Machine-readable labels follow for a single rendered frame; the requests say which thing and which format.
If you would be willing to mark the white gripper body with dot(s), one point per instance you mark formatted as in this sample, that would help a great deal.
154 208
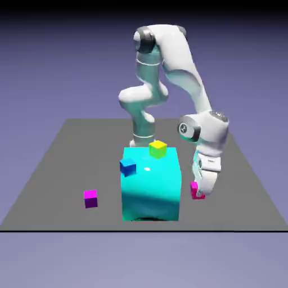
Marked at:
208 181

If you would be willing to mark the small pink cube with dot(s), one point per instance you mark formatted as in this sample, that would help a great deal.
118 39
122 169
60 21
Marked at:
194 189

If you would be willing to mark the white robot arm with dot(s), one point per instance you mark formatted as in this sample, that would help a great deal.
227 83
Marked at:
180 56

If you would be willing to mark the small yellow cube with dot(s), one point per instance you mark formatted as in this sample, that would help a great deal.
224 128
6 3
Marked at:
158 149

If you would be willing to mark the small blue cube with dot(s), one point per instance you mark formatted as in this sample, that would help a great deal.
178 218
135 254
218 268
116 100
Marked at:
128 167

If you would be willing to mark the small magenta cube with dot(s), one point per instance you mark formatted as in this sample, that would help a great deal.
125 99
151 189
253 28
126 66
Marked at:
90 199

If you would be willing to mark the large cyan box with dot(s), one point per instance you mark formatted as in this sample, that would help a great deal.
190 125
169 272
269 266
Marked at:
150 186

